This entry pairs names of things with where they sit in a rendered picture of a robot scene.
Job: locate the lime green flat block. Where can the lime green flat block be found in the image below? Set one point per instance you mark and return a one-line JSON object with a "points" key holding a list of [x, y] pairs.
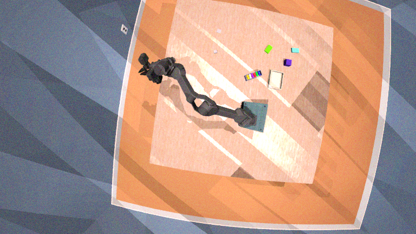
{"points": [[267, 50]]}

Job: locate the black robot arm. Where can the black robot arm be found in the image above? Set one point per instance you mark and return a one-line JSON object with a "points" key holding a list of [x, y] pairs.
{"points": [[168, 67]]}

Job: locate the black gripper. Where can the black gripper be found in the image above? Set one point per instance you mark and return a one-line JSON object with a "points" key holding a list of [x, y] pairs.
{"points": [[143, 59]]}

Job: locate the purple cube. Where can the purple cube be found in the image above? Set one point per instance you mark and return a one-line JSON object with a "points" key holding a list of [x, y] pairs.
{"points": [[287, 62]]}

